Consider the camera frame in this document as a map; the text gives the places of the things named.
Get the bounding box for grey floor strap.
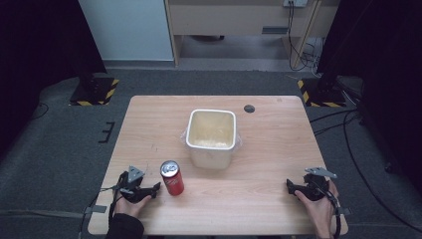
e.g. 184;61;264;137
0;208;86;220

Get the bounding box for light wooden desk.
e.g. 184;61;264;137
163;0;342;69

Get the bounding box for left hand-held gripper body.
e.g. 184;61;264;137
115;165;154;204

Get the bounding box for black floor bracket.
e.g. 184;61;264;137
98;120;116;144

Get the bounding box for striped black stand base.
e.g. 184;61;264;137
297;77;348;109
69;76;120;108

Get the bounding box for grey power strip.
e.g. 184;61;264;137
283;0;309;9

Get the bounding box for white plastic bin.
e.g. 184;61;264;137
184;108;238;170

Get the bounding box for person's right hand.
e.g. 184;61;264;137
294;179;340;239

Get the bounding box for thin black floor cable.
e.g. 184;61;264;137
30;102;50;121

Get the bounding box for red drink can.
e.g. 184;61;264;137
159;159;185;197

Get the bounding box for right hand-held gripper cable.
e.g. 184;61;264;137
314;184;343;239

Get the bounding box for black curtain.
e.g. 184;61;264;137
0;0;107;157
316;0;422;193

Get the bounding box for left hand-held gripper cable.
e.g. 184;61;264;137
78;184;131;239

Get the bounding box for hand-held gripper cable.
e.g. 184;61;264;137
314;184;343;239
78;184;131;239

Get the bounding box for black floor cables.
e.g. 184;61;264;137
309;107;362;137

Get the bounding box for long black floor cable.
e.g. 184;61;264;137
341;110;422;234

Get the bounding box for person's left hand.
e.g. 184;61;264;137
113;193;153;219

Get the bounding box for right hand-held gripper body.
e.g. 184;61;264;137
300;166;338;202

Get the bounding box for black power cables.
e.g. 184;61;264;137
286;1;323;73

